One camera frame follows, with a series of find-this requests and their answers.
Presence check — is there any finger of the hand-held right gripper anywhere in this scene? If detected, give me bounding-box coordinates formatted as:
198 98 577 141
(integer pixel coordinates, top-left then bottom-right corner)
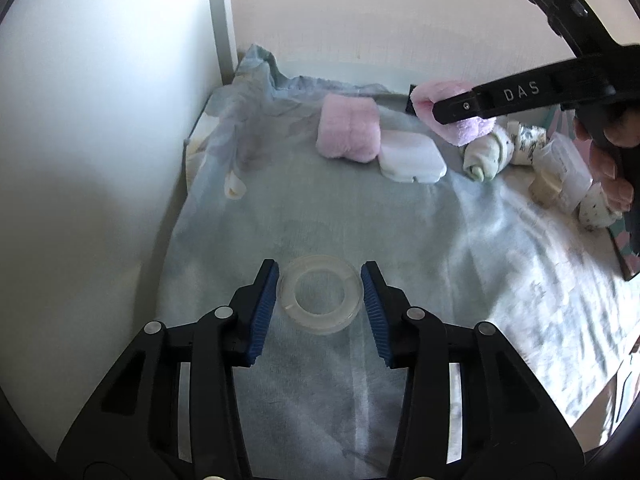
431 90 495 127

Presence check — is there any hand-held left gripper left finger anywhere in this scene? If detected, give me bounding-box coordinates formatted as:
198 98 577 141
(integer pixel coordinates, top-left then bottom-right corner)
56 259 280 480

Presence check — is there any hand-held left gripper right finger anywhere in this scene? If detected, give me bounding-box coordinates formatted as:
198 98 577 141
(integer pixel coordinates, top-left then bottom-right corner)
361 260 586 480

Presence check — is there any pink lilac towel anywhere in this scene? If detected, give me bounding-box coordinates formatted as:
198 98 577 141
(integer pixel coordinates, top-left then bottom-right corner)
410 80 498 148

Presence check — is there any clear plastic ring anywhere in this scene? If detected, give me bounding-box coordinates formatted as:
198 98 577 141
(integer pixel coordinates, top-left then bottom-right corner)
276 255 361 335

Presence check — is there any clear plastic measuring cup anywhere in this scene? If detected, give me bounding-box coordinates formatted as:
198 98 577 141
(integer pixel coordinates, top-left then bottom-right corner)
532 132 596 211

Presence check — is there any person's right hand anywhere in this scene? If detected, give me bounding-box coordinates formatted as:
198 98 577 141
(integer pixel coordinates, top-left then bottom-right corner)
574 109 640 213

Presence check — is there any white green rolled sock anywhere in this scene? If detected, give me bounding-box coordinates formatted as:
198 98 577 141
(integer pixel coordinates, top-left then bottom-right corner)
461 127 516 183

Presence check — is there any white plastic case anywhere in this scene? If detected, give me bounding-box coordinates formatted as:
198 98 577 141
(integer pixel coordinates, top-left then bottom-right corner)
377 130 447 184

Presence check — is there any small floral patterned box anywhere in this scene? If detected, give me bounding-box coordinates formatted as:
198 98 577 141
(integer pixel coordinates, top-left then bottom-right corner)
505 120 548 166

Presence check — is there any light blue floral cloth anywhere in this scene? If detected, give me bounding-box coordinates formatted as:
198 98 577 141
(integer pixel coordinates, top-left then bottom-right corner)
160 42 640 476

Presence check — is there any beige round object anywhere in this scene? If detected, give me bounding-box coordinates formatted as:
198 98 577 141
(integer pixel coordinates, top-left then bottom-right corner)
529 170 563 207

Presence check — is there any white speckled rolled cloth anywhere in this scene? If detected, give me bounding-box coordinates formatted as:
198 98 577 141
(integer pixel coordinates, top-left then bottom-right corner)
578 182 623 231

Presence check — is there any white vertical post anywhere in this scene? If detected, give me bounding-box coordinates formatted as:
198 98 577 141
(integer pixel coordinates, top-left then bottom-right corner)
207 0 238 86

